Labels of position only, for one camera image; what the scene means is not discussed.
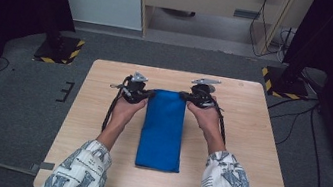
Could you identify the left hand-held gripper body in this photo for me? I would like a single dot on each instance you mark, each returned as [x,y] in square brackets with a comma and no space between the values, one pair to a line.
[134,91]

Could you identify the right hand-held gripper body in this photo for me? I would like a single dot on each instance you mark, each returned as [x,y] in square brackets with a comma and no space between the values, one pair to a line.
[202,97]

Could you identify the blue cloth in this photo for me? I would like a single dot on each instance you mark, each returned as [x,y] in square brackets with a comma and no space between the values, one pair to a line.
[162,133]

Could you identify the person's left hand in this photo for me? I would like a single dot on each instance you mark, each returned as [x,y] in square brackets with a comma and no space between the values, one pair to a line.
[126,112]

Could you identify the person's right hand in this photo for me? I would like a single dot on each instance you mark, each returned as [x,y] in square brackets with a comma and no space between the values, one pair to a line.
[209,122]

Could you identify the black tape floor mark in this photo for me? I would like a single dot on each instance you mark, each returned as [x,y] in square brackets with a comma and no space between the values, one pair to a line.
[67,91]

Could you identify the dark round object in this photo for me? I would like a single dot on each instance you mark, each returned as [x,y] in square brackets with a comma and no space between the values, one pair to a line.
[179,12]

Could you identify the black yellow striped stand base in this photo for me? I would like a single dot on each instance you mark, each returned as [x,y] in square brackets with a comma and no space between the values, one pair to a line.
[59,51]
[285,85]

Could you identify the grey tape piece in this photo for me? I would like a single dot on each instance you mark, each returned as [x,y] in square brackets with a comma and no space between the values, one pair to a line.
[43,166]

